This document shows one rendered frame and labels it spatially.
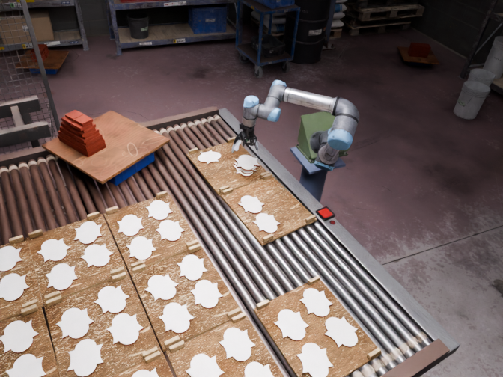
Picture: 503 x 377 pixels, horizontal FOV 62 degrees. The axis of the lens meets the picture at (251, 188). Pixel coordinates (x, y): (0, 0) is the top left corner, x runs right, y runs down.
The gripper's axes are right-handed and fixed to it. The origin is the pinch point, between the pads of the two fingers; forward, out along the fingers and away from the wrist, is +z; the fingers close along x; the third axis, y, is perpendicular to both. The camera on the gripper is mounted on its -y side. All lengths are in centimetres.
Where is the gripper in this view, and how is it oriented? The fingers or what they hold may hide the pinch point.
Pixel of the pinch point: (244, 150)
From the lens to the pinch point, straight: 239.4
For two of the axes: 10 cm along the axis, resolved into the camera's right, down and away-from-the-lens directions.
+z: -1.0, 7.4, 6.6
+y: 2.7, 6.6, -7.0
